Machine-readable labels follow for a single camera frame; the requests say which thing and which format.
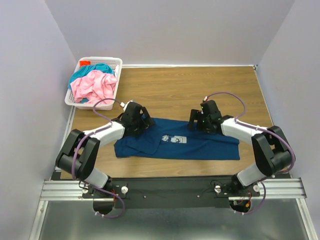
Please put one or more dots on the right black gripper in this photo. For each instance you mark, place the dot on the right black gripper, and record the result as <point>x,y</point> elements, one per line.
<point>196,115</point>

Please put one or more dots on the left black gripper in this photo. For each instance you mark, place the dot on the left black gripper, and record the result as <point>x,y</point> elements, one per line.
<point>146,122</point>

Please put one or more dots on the dark blue t shirt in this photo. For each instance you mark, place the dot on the dark blue t shirt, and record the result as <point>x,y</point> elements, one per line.
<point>171,139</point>

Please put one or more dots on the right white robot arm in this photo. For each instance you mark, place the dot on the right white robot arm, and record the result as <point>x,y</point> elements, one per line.
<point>272,152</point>

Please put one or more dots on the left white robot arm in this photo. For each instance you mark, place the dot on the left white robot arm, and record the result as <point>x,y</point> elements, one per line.
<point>78,154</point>

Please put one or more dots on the pink t shirt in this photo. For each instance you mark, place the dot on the pink t shirt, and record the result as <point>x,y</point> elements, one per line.
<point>95,87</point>

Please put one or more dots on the white plastic laundry basket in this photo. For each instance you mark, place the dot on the white plastic laundry basket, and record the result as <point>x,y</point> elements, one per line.
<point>115,64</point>

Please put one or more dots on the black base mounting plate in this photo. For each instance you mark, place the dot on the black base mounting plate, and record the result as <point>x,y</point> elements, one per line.
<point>173,192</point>

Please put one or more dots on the teal t shirt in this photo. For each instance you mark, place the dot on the teal t shirt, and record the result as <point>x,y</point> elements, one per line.
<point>84,70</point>

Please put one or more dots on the orange cloth in basket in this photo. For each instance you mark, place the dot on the orange cloth in basket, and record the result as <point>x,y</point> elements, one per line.
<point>84,63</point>

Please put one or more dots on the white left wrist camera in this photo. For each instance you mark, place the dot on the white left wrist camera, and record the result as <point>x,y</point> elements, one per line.
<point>124,105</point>

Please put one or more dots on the aluminium frame rail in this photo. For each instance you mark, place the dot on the aluminium frame rail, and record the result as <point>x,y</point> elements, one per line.
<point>64,213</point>

